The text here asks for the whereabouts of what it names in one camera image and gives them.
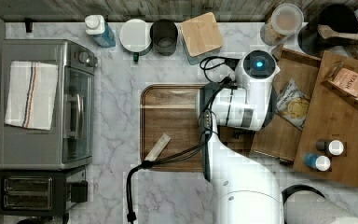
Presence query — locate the wooden drawer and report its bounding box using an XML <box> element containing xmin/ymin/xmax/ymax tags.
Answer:
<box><xmin>251</xmin><ymin>45</ymin><xmax>321</xmax><ymax>163</ymax></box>

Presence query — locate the wooden cutting board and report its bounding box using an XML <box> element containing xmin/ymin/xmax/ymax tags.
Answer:
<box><xmin>139</xmin><ymin>83</ymin><xmax>255</xmax><ymax>173</ymax></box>

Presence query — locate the small wooden stick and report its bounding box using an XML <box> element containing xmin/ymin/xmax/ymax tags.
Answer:
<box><xmin>145</xmin><ymin>133</ymin><xmax>171</xmax><ymax>161</ymax></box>

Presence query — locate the wooden lidded square container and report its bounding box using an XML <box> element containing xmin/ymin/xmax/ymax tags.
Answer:
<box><xmin>180</xmin><ymin>12</ymin><xmax>223</xmax><ymax>65</ymax></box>

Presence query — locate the dark grey cup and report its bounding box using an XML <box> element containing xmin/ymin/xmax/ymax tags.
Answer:
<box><xmin>150</xmin><ymin>20</ymin><xmax>178</xmax><ymax>56</ymax></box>

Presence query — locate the chips snack bag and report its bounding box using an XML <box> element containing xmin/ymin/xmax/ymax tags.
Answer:
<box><xmin>276</xmin><ymin>78</ymin><xmax>310</xmax><ymax>131</ymax></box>

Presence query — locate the blue bottle white cap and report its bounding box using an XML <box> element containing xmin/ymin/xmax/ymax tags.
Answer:
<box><xmin>85</xmin><ymin>15</ymin><xmax>116</xmax><ymax>48</ymax></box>

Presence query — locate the silver toaster oven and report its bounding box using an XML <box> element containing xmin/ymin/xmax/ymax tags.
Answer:
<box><xmin>0</xmin><ymin>39</ymin><xmax>98</xmax><ymax>170</ymax></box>

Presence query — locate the clear jar white lid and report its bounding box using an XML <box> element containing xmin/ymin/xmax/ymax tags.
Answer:
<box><xmin>260</xmin><ymin>4</ymin><xmax>304</xmax><ymax>46</ymax></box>

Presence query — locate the white striped dish towel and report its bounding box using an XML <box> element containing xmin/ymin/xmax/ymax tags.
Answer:
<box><xmin>5</xmin><ymin>61</ymin><xmax>59</xmax><ymax>130</ymax></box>

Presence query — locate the blue shaker white cap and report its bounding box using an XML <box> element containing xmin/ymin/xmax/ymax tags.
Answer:
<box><xmin>303</xmin><ymin>153</ymin><xmax>331</xmax><ymax>172</ymax></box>

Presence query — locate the grey shaker white cap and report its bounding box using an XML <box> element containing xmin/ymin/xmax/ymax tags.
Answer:
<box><xmin>316</xmin><ymin>139</ymin><xmax>344</xmax><ymax>156</ymax></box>

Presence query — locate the bamboo organizer shelf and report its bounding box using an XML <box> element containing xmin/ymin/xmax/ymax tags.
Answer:
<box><xmin>293</xmin><ymin>51</ymin><xmax>358</xmax><ymax>188</ymax></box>

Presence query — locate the black two-slot toaster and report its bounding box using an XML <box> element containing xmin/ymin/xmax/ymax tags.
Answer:
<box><xmin>0</xmin><ymin>166</ymin><xmax>88</xmax><ymax>217</ymax></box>

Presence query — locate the wooden spatula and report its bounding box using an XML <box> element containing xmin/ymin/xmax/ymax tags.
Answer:
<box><xmin>318</xmin><ymin>24</ymin><xmax>358</xmax><ymax>40</ymax></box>

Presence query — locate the pink tea box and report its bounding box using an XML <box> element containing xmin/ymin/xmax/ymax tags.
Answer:
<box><xmin>332</xmin><ymin>68</ymin><xmax>358</xmax><ymax>97</ymax></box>

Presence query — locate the black utensil holder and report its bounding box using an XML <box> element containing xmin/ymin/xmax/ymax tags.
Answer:
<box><xmin>297</xmin><ymin>3</ymin><xmax>358</xmax><ymax>57</ymax></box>

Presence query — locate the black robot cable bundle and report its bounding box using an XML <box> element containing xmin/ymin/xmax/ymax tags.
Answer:
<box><xmin>125</xmin><ymin>55</ymin><xmax>241</xmax><ymax>224</ymax></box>

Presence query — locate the black wall hook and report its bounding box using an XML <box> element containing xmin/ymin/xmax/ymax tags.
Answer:
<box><xmin>24</xmin><ymin>18</ymin><xmax>34</xmax><ymax>33</ymax></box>

